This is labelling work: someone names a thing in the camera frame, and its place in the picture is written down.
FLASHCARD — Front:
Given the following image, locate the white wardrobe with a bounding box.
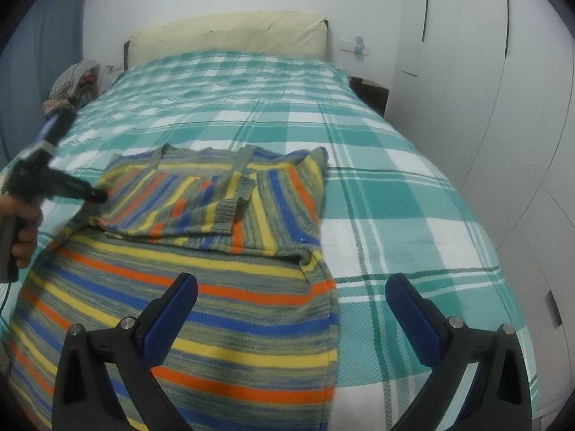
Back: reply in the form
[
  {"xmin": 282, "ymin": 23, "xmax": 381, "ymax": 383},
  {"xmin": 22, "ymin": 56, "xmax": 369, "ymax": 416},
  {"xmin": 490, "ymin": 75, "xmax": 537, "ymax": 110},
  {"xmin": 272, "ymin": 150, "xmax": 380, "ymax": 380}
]
[{"xmin": 395, "ymin": 0, "xmax": 575, "ymax": 414}]

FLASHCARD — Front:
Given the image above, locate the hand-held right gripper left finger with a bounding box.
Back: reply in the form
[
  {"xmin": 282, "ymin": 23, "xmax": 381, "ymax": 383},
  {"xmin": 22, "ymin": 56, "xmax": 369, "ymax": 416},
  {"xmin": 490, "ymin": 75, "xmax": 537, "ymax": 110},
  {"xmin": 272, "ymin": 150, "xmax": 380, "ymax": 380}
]
[{"xmin": 53, "ymin": 273, "xmax": 198, "ymax": 431}]

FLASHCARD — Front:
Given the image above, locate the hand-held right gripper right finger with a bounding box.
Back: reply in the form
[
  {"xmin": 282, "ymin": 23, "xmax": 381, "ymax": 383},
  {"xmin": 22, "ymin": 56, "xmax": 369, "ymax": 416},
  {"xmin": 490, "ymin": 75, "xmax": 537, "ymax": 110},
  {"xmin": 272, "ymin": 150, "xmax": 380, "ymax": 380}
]
[{"xmin": 385, "ymin": 274, "xmax": 533, "ymax": 431}]

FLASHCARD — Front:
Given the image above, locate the wall socket with blue plug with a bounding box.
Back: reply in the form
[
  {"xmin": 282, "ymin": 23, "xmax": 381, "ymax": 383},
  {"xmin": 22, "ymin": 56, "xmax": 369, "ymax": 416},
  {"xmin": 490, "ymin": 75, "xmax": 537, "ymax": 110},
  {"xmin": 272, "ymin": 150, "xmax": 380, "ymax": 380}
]
[{"xmin": 339, "ymin": 35, "xmax": 371, "ymax": 58}]

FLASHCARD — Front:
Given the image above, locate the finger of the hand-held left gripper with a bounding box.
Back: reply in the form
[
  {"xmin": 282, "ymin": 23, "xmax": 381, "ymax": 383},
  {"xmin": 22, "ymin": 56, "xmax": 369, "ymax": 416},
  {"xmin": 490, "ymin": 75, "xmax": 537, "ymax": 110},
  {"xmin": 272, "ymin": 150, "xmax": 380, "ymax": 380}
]
[
  {"xmin": 45, "ymin": 168, "xmax": 109, "ymax": 204},
  {"xmin": 31, "ymin": 107, "xmax": 78, "ymax": 156}
]

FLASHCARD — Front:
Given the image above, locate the bed with green plaid sheet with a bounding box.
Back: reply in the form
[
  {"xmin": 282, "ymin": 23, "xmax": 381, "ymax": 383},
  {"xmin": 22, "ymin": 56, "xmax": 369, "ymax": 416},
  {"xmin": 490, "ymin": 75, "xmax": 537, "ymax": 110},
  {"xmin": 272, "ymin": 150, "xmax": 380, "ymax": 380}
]
[{"xmin": 0, "ymin": 50, "xmax": 540, "ymax": 431}]

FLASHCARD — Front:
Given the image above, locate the person's left hand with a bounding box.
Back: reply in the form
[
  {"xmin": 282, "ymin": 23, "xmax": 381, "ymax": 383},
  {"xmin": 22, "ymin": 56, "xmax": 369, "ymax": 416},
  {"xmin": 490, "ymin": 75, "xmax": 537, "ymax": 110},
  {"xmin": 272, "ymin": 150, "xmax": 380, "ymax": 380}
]
[{"xmin": 0, "ymin": 193, "xmax": 44, "ymax": 271}]

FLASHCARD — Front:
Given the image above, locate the dark nightstand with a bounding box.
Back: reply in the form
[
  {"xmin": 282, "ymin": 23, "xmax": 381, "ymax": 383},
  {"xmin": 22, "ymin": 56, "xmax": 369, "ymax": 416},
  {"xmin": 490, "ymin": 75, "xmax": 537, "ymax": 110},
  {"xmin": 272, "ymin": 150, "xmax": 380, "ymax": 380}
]
[{"xmin": 349, "ymin": 76, "xmax": 390, "ymax": 117}]

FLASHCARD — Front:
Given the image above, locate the pile of clothes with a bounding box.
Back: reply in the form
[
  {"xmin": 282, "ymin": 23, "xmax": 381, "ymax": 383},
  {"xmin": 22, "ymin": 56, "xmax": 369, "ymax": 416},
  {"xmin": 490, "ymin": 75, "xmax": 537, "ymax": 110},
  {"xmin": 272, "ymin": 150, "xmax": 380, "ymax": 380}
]
[{"xmin": 42, "ymin": 59, "xmax": 102, "ymax": 115}]

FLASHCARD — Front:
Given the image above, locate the striped knit sweater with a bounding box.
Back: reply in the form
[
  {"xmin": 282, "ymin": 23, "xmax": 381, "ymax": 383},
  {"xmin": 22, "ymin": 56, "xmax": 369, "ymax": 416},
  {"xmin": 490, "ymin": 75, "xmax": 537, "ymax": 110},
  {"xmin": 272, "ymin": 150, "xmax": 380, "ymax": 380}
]
[{"xmin": 6, "ymin": 144, "xmax": 340, "ymax": 431}]

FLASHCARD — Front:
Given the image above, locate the cream padded headboard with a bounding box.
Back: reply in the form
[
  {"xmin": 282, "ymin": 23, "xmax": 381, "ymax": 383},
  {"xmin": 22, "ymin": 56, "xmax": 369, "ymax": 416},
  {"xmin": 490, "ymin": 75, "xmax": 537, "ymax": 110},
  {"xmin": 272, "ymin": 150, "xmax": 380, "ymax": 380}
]
[{"xmin": 123, "ymin": 10, "xmax": 330, "ymax": 70}]

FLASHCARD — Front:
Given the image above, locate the blue curtain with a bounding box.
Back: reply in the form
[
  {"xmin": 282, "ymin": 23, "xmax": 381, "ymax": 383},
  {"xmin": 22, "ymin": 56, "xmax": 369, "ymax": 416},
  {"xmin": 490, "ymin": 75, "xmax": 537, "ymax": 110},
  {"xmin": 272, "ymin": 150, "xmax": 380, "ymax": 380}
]
[{"xmin": 0, "ymin": 0, "xmax": 88, "ymax": 162}]

